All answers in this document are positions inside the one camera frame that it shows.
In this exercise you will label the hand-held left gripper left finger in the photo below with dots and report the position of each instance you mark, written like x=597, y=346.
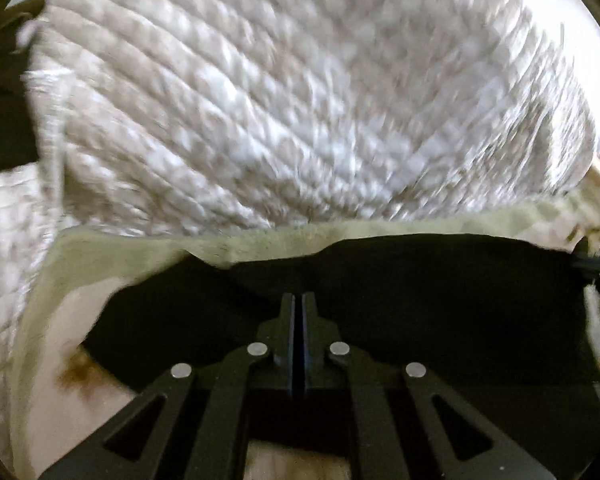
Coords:
x=288, y=340

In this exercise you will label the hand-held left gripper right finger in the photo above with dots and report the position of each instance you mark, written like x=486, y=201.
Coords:
x=310, y=340

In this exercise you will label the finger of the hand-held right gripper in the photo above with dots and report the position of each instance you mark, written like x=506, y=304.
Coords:
x=592, y=265

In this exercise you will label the black pants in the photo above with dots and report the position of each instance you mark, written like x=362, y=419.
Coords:
x=430, y=300

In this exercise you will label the quilted floral bedspread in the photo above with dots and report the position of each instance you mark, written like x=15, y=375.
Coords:
x=280, y=110

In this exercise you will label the floral plush blanket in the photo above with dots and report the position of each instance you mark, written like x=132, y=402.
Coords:
x=45, y=360

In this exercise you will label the pile of dark clothes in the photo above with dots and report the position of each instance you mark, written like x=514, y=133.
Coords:
x=5, y=110

